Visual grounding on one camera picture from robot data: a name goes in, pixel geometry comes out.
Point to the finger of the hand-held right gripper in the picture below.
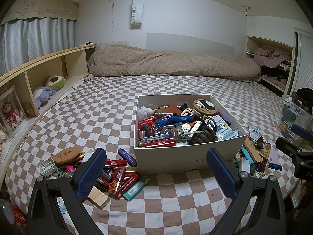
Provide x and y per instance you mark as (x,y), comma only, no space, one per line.
(298,130)
(288,145)

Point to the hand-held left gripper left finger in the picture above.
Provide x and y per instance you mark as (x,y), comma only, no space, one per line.
(91,173)

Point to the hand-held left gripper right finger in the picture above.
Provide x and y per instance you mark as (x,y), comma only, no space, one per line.
(221,173)

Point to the teal lighter with white label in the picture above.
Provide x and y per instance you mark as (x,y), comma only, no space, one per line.
(135,188)

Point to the white cardboard box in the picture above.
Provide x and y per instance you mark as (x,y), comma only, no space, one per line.
(176,159)

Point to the clear plastic storage bin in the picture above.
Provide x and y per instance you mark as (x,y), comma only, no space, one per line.
(293,115)

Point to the pile of lighters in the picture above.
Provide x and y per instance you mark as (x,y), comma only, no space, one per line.
(117,162)
(171,120)

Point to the green plastic clip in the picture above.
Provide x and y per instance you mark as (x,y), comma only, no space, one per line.
(183,133)
(60,173)

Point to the round wooden case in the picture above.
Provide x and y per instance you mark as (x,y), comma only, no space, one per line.
(66,154)

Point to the heap of lighters and trinkets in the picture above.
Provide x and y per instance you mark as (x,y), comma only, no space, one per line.
(251,154)

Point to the black hair claw clip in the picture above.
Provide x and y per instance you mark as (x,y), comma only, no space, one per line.
(203,134)

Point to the blue white paper packet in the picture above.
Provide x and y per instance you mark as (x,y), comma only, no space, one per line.
(61,205)

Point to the white plastic holder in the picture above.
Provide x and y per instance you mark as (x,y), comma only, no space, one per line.
(47,167)

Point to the face mask packet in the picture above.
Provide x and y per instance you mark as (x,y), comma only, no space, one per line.
(223,128)

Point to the wooden wardrobe shelf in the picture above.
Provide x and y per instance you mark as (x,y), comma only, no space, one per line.
(289,66)

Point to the roll of tape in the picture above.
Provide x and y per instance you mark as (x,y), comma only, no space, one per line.
(170,132)

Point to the brown white checkered bedsheet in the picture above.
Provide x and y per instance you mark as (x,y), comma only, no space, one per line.
(102,107)

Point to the round panda print tin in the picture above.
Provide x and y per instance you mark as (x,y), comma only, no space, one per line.
(204,106)

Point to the white bottle opener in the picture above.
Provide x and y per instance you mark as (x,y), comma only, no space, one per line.
(187,112)

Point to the white slatted door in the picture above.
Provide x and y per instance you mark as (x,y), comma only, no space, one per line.
(305,58)

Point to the red paper packet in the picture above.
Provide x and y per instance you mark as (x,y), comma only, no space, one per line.
(145,124)

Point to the pile of pink clothes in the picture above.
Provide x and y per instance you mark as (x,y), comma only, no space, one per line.
(271,56)

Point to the white mesh ball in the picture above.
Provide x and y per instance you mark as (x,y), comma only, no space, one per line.
(144,112)

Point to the brown leather wallet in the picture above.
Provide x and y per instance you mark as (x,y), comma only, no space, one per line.
(170,109)

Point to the red printed bag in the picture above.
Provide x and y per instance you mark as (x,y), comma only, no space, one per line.
(18,219)

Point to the small cardboard box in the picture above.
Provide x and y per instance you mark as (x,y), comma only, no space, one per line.
(30,109)

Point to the purple plush toy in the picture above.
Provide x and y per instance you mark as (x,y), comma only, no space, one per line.
(42,95)

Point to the small beige bundle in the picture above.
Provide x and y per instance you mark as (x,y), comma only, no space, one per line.
(87,77)

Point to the avocado plush toy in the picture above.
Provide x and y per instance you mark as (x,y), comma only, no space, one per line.
(55,82)

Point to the clear doll display case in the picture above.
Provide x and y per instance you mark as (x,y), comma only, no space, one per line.
(11,112)

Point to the beige quilted blanket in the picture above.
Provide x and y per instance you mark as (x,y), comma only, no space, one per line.
(171,62)

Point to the wooden bedside shelf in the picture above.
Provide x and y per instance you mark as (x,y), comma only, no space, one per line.
(31,66)

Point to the pale blue curtain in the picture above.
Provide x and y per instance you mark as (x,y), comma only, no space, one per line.
(36,41)

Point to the white hanging paper bag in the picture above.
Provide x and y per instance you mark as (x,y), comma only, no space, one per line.
(137,12)

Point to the beige printed valance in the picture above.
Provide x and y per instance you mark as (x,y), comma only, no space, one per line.
(41,6)

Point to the black wall hook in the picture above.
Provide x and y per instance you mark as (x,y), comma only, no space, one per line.
(247,11)

